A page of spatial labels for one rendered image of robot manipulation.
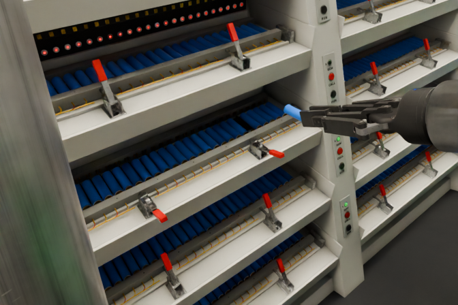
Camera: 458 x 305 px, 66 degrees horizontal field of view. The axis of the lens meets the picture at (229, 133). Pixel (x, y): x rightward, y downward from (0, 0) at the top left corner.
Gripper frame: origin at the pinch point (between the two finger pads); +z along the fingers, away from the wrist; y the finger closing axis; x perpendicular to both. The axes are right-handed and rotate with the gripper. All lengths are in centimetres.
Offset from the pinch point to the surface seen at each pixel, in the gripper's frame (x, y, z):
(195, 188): -7.9, -19.9, 17.6
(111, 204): -4.1, -35.3, 19.6
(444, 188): -59, 81, 27
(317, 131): -8.7, 13.6, 16.1
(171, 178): -4.5, -23.1, 19.8
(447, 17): 5, 85, 19
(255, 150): -6.3, -4.1, 17.5
